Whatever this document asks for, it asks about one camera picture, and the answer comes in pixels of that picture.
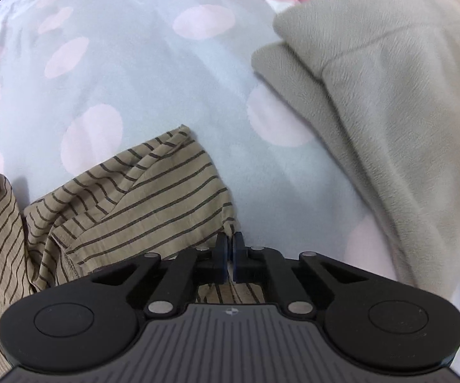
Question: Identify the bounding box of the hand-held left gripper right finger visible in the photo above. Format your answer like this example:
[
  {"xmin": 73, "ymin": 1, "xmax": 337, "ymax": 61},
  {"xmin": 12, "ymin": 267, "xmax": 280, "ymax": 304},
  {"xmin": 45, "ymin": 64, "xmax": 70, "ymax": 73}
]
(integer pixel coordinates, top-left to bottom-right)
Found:
[{"xmin": 232, "ymin": 231, "xmax": 374, "ymax": 322}]

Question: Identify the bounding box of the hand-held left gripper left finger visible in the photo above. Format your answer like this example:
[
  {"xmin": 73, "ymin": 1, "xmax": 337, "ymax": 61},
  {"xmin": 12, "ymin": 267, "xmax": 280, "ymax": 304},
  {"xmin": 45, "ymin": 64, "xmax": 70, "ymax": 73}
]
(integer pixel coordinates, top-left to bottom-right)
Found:
[{"xmin": 90, "ymin": 232, "xmax": 228, "ymax": 322}]

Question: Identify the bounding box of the brown striped shirt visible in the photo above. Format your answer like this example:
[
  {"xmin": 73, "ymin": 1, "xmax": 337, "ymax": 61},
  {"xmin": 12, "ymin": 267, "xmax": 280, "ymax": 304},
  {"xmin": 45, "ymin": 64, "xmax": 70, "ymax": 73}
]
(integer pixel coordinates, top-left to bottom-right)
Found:
[{"xmin": 0, "ymin": 124, "xmax": 263, "ymax": 383}]

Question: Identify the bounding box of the polka dot bed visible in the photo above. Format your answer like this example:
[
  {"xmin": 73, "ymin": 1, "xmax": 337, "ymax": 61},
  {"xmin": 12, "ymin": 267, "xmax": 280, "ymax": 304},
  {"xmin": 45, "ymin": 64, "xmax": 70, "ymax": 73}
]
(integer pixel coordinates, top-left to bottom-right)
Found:
[{"xmin": 0, "ymin": 0, "xmax": 460, "ymax": 383}]

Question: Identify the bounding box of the beige fleece blanket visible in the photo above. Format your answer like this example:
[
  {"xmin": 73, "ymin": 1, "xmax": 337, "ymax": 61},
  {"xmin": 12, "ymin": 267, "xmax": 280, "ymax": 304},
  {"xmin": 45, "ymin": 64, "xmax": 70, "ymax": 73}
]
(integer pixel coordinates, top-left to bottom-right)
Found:
[{"xmin": 251, "ymin": 0, "xmax": 460, "ymax": 312}]

